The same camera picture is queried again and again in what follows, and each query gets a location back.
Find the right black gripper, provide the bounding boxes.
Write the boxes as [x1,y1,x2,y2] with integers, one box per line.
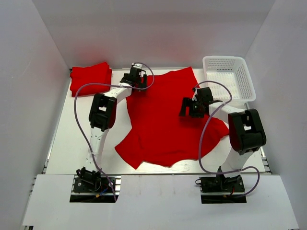
[179,97,205,118]

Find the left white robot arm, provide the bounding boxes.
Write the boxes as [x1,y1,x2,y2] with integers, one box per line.
[74,62,150,178]

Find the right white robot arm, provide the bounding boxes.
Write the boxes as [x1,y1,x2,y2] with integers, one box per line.
[179,87,267,193]

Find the folded red t shirt stack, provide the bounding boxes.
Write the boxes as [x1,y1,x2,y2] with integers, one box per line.
[70,62,112,97]

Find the white plastic basket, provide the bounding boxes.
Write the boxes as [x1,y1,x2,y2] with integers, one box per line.
[202,56,256,106]

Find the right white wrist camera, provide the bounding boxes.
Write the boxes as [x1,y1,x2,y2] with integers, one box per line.
[192,87,199,101]

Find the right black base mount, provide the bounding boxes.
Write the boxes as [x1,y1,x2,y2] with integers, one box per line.
[195,175,247,204]

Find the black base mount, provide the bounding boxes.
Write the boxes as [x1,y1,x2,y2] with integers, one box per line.
[70,176,121,203]
[195,175,247,204]

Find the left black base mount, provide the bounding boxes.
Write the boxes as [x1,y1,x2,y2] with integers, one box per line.
[70,176,121,203]

